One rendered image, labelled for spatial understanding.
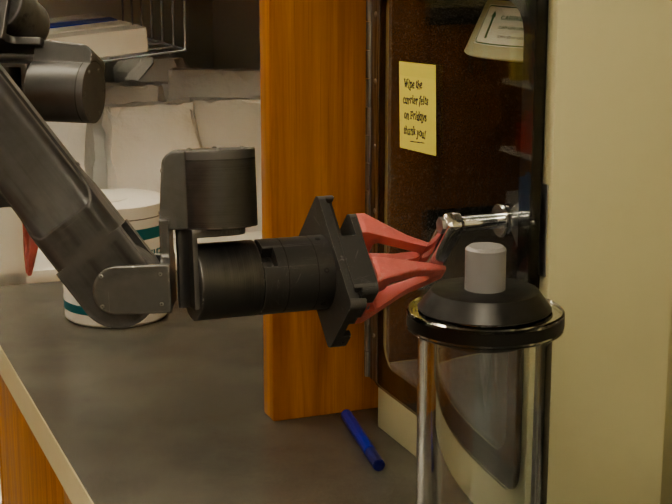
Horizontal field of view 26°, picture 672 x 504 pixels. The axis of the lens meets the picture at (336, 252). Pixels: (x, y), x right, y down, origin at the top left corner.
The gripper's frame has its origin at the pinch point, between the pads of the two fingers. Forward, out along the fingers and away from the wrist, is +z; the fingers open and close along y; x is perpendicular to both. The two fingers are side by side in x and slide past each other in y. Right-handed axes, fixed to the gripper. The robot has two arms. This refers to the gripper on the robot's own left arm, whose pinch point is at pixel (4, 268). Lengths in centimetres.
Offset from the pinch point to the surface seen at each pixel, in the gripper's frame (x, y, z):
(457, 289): -52, 23, -8
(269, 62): -8.8, 23.9, -19.7
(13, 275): 70, 12, 18
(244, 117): 85, 52, -1
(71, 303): 33.1, 12.9, 13.2
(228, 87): 103, 55, -4
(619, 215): -46, 39, -11
